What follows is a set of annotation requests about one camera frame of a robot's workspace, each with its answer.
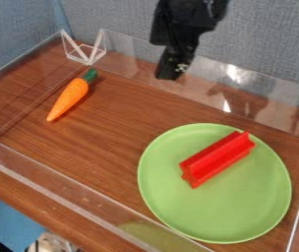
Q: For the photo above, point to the green round plate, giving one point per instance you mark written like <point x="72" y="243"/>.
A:
<point x="233" y="208"/>

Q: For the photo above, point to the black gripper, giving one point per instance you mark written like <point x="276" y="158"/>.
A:
<point x="181" y="21"/>

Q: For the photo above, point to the orange toy carrot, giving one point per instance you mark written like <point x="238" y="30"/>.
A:
<point x="74" y="92"/>

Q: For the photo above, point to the clear acrylic enclosure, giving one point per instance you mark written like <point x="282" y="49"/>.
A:
<point x="68" y="171"/>

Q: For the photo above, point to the red rectangular block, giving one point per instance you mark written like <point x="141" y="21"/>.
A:
<point x="209" y="162"/>

